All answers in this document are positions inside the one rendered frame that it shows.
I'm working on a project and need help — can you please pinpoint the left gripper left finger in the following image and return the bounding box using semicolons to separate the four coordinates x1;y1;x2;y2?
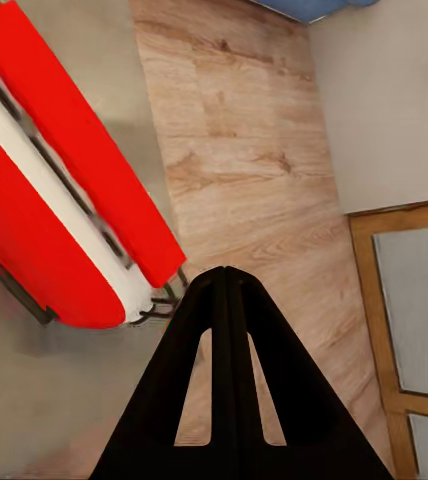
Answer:
89;266;241;480

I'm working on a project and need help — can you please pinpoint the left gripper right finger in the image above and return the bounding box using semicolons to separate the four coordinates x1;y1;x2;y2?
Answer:
225;266;393;480

